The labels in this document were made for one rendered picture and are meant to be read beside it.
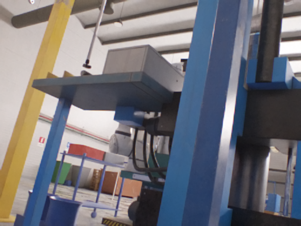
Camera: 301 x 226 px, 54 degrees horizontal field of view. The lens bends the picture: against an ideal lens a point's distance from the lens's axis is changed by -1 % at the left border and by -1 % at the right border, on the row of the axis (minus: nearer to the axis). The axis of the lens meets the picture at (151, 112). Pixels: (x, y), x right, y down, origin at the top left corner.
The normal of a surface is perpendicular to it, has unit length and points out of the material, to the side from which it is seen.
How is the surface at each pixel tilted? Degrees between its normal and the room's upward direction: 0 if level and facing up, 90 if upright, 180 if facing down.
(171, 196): 90
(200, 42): 90
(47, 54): 90
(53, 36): 90
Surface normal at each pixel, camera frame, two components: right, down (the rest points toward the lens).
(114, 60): -0.54, -0.32
